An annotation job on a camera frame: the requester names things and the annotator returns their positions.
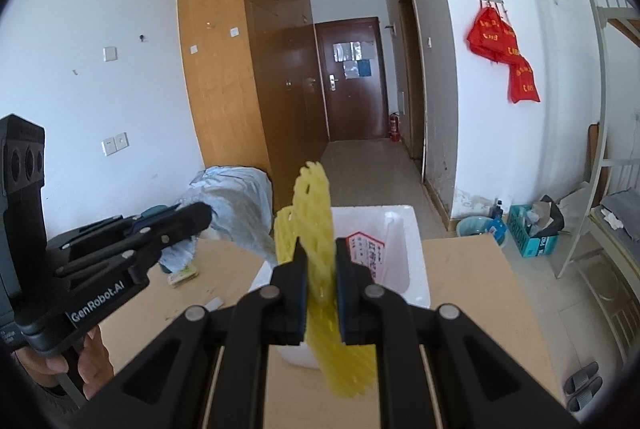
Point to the brown side door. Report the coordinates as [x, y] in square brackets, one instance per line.
[411, 84]

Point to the teal cardboard box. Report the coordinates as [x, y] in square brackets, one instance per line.
[522, 236]

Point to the white double wall socket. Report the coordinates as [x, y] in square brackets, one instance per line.
[115, 144]

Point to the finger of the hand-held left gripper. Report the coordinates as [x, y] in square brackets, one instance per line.
[95, 234]
[185, 221]

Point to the blue plastic covered bundle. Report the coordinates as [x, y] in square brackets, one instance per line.
[235, 199]

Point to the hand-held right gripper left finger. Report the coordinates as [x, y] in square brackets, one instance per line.
[301, 304]

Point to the grey bedding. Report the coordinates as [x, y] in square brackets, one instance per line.
[622, 209]

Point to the person's left hand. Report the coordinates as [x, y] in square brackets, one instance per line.
[95, 359]

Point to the papers on door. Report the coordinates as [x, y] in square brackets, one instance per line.
[350, 59]

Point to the red fire extinguisher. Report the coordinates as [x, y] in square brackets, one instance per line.
[395, 129]

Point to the white paper scrap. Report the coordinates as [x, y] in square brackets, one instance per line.
[214, 303]

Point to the wooden wardrobe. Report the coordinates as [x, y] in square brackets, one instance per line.
[220, 84]

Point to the blue plastic basin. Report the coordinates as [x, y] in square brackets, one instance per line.
[475, 229]

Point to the white metal bunk bed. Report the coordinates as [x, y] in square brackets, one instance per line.
[597, 34]

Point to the yellow foam fruit net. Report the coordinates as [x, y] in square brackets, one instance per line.
[315, 209]

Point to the small green packet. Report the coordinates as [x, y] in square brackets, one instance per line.
[184, 276]

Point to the red cloth bag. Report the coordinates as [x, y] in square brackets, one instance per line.
[490, 34]
[522, 81]

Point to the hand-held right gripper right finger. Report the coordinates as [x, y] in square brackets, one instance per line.
[341, 304]

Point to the black bag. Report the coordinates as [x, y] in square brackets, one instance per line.
[550, 214]

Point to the white wall switch plate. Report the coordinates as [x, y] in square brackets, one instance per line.
[110, 54]

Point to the brown entrance door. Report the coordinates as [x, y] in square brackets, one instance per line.
[350, 109]

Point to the grey slipper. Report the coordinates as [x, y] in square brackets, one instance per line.
[582, 376]
[587, 396]

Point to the white foam box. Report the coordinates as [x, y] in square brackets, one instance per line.
[400, 269]

